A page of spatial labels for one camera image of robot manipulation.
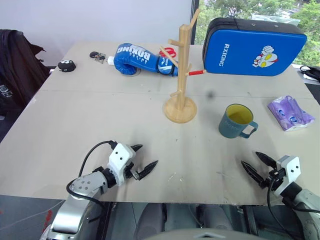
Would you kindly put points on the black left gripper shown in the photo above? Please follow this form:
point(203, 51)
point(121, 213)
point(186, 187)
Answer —
point(130, 170)

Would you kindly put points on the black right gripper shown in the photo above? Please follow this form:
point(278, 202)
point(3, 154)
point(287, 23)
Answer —
point(272, 178)

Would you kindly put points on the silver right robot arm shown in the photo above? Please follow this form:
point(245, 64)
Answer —
point(306, 207)

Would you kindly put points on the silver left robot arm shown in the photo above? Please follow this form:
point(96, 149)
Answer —
point(82, 185)

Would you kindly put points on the blue mug yellow inside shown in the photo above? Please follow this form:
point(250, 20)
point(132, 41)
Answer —
point(230, 128)

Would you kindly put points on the wooden mug tree stand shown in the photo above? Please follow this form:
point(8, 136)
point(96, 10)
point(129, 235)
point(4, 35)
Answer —
point(180, 75)

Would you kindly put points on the purple tissue pack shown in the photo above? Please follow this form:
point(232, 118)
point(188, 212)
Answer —
point(290, 113)

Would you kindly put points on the grey rounded body shell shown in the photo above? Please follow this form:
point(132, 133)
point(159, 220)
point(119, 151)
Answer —
point(200, 232)

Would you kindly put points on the blue boxing glove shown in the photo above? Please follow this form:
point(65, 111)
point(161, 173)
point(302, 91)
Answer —
point(140, 58)

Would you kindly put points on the black bag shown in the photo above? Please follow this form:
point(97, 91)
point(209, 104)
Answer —
point(312, 72)

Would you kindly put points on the red scissors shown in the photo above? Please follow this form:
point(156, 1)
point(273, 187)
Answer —
point(170, 52)

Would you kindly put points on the small black metal clip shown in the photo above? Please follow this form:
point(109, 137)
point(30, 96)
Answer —
point(96, 55)

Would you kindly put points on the blue and black kick pad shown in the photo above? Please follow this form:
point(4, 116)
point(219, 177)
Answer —
point(250, 50)

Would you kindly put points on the black round plush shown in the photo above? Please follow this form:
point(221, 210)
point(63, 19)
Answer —
point(66, 65)

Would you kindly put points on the black jacket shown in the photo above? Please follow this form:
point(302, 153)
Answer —
point(17, 70)

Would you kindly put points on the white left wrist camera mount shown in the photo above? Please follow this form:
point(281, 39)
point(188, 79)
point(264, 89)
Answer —
point(120, 155)

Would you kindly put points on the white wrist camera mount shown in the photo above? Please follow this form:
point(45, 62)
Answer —
point(120, 155)
point(290, 171)

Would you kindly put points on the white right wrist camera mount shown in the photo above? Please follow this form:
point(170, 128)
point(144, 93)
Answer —
point(290, 171)

